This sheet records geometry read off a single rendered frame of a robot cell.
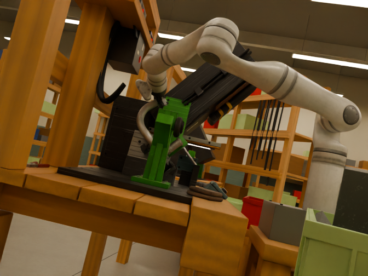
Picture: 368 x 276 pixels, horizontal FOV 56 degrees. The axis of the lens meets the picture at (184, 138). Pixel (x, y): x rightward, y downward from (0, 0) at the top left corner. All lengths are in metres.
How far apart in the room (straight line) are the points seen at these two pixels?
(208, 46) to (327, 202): 0.53
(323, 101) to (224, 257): 0.49
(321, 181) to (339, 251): 0.65
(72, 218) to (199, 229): 0.35
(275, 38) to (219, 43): 8.20
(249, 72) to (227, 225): 0.39
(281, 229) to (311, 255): 0.59
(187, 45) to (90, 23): 0.49
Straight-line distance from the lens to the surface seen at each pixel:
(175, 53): 1.06
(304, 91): 1.00
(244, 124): 4.74
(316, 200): 1.05
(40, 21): 1.02
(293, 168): 4.30
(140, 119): 1.44
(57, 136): 1.35
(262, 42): 9.04
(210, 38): 0.91
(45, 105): 7.64
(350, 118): 1.07
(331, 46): 9.16
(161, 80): 1.26
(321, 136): 1.10
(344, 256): 0.41
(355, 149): 10.89
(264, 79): 0.95
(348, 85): 11.18
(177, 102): 1.55
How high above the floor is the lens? 0.98
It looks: 5 degrees up
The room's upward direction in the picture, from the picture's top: 13 degrees clockwise
